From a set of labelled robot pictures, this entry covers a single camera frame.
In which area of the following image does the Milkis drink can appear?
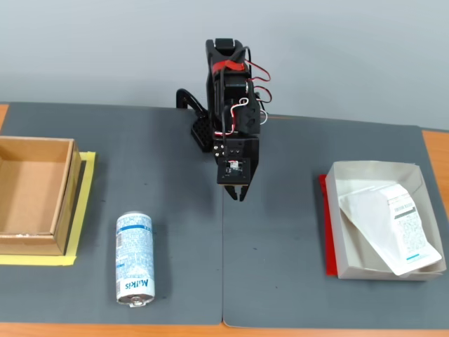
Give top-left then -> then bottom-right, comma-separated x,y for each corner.
115,211 -> 156,309

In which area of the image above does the yellow tape frame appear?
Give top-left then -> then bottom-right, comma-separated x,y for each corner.
0,151 -> 98,267

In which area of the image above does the red tape marker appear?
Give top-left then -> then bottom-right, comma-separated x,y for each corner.
318,174 -> 340,278

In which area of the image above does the black camera cable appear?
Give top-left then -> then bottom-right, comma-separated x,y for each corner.
219,46 -> 252,141

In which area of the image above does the red black servo cable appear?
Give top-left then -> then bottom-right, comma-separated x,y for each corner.
243,46 -> 273,105

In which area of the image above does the gray paper tray box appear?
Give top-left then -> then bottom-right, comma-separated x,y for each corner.
324,159 -> 447,282

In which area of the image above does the white packaged sandwich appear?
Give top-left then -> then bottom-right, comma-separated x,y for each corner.
338,183 -> 443,277

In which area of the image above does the black table clamp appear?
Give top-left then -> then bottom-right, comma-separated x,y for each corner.
175,89 -> 215,154

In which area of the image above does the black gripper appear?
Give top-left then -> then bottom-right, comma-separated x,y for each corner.
212,136 -> 261,203

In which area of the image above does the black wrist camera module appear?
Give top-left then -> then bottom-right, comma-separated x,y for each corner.
215,157 -> 253,187

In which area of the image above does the red band on arm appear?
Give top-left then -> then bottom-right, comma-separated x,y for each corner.
210,59 -> 245,74

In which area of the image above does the dark gray table mat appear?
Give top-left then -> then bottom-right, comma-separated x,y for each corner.
0,102 -> 226,326
222,114 -> 449,331

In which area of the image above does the brown cardboard box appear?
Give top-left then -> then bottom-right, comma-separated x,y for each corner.
0,136 -> 83,257

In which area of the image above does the white red wrist wire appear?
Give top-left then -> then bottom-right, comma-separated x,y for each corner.
213,97 -> 250,138

